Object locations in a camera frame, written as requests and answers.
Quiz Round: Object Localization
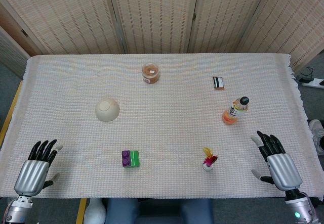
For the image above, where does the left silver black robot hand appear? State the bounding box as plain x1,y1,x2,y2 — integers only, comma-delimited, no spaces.
14,139,63,197

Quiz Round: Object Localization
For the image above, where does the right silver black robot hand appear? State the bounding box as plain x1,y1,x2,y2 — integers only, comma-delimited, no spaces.
250,130,303,192

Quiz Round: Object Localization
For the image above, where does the purple toy block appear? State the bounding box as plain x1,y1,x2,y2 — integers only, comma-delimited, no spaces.
121,150,132,168

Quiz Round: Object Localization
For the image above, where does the green toy building block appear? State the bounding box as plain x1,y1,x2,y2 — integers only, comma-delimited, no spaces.
129,150,141,168

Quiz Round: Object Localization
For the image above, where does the white sneaker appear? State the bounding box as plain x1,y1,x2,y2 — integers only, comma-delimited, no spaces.
308,119,324,156

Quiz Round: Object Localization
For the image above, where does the yellow floor tape strip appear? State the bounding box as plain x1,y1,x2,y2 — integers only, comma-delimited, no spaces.
0,81,23,144
75,198,88,224

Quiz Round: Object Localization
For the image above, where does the white robot torso shell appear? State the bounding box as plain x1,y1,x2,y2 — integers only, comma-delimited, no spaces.
84,198,106,224

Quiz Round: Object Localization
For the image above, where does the colourful feather shuttlecock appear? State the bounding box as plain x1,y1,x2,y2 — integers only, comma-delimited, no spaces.
201,147,219,171

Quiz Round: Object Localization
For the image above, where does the orange drink bottle black cap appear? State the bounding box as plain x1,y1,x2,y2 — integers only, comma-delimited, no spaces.
222,96,251,125

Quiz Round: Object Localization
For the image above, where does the white power strip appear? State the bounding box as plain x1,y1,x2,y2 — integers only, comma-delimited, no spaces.
302,78,324,89

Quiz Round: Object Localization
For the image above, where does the cream upturned bowl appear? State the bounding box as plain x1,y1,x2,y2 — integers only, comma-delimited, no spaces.
95,97,120,123

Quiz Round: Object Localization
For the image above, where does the black white snack packet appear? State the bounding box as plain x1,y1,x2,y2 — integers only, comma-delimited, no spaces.
212,76,225,91

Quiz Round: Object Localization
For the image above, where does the white woven tablecloth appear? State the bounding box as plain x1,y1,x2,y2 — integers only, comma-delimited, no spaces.
0,54,324,202

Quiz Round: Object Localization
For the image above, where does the blue seat cushion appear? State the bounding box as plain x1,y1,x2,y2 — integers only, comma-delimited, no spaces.
105,198,215,224

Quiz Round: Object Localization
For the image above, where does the orange round plastic jar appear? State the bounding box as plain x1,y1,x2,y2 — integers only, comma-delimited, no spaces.
141,62,160,85

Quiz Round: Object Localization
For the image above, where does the beige woven folding screen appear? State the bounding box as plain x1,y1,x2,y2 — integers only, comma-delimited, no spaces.
0,0,324,79

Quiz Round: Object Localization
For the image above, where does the black plug with cable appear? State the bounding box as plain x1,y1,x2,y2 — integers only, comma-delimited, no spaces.
297,67,314,82

